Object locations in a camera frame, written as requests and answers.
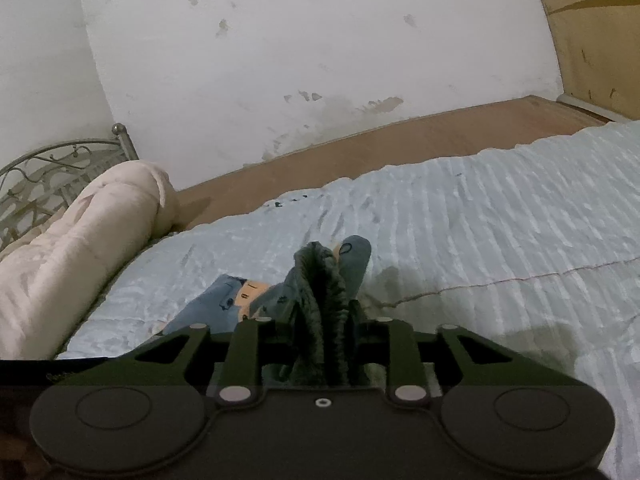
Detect blue pants with orange trucks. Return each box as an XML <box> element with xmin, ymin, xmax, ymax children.
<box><xmin>160</xmin><ymin>235</ymin><xmax>371</xmax><ymax>388</ymax></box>

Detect light blue quilted mattress pad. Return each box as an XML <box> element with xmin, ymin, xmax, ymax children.
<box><xmin>62</xmin><ymin>122</ymin><xmax>639</xmax><ymax>479</ymax></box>

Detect cream rolled comforter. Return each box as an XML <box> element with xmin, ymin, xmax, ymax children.
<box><xmin>1</xmin><ymin>160</ymin><xmax>179</xmax><ymax>360</ymax></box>

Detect brown wooden bed platform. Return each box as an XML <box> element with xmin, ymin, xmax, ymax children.
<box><xmin>175</xmin><ymin>96</ymin><xmax>608</xmax><ymax>231</ymax></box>

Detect grey metal scrollwork headboard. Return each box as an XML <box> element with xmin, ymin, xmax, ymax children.
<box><xmin>0</xmin><ymin>122</ymin><xmax>138</xmax><ymax>248</ymax></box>

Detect plywood wardrobe panel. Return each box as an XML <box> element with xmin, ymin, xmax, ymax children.
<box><xmin>541</xmin><ymin>0</ymin><xmax>639</xmax><ymax>119</ymax></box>

